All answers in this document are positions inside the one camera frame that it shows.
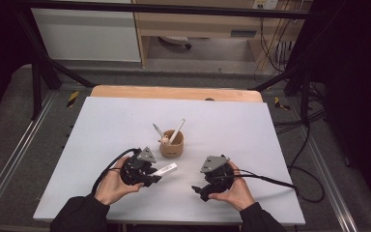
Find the aluminium floor rail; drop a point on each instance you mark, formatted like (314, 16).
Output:
(19, 151)
(331, 187)

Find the light wooden desk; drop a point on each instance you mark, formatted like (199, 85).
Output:
(193, 24)

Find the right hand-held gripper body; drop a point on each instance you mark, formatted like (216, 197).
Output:
(219, 177)

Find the black curtain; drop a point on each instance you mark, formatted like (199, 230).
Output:
(357, 96)
(0, 48)

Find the person's left hand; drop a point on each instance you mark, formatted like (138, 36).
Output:
(114, 187)

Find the round wooden pen holder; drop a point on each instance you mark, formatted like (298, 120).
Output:
(172, 150)

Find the person's right hand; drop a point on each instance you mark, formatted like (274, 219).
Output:
(238, 193)

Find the wooden table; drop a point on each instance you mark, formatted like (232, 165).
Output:
(174, 92)

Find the yellow black floor tape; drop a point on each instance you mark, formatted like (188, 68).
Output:
(72, 99)
(280, 103)

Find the small beige figurine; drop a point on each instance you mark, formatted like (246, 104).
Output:
(164, 139)

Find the white power strip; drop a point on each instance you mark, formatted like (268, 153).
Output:
(265, 4)

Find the black frame leg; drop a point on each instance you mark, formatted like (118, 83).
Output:
(40, 71)
(299, 80)

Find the white cabinet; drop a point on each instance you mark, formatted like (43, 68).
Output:
(87, 35)

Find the black frame cross bar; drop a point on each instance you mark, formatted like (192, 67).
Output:
(161, 9)

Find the long white pen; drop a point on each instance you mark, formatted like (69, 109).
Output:
(178, 129)

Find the white chair base with castor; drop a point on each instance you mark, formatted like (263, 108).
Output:
(177, 41)

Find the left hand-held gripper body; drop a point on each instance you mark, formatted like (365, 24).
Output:
(135, 170)

